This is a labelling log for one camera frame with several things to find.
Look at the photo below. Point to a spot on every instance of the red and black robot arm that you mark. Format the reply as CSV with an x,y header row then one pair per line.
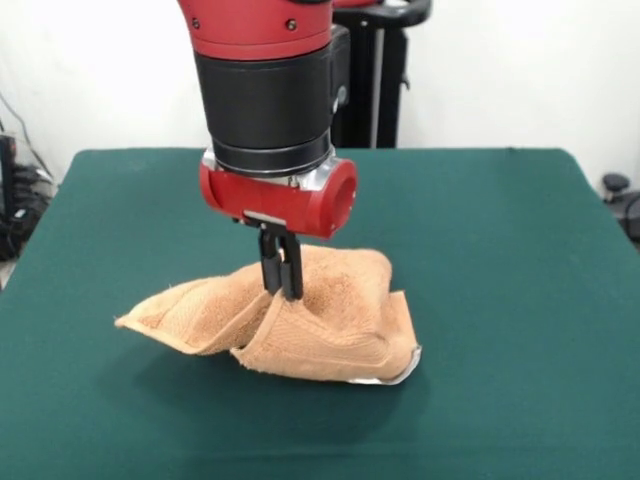
x,y
265,90

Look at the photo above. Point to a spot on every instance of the dark green table cloth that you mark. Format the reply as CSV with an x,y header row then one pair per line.
x,y
500,300

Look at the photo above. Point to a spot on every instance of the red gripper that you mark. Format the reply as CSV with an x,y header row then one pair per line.
x,y
270,200

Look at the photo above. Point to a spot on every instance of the grey wheeled floor base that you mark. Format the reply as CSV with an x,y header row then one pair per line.
x,y
616,182

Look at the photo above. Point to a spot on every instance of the tan terry cloth towel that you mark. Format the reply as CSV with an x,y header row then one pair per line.
x,y
340,320

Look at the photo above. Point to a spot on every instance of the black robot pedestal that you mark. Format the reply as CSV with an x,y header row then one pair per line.
x,y
375,90

